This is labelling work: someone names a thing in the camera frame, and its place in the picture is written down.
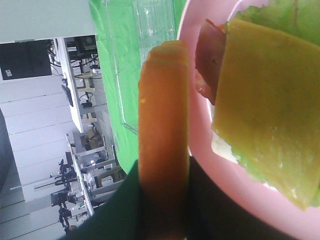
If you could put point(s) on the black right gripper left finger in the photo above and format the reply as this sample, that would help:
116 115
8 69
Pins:
119 218

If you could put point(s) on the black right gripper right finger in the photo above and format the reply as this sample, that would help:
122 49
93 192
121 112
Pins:
212 215

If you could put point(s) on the bread slice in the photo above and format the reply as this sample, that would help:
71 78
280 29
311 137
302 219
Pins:
163 162
222 149

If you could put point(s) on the yellow cheese slice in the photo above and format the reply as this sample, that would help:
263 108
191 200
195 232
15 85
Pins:
267 106

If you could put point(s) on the bacon strip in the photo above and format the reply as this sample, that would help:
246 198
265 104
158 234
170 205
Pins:
204 89
209 53

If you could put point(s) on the background lab equipment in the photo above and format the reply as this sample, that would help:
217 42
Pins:
89 180

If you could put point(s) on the pink round plate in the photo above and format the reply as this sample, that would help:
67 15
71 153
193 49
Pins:
258 199

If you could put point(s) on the white background desk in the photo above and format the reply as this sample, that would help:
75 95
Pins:
68 73

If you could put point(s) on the black background monitor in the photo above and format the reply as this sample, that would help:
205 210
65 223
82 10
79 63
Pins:
28 59

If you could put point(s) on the clear left ingredient tray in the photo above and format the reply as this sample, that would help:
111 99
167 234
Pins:
143 24

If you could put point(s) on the green table cloth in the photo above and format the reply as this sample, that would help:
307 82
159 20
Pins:
105 14

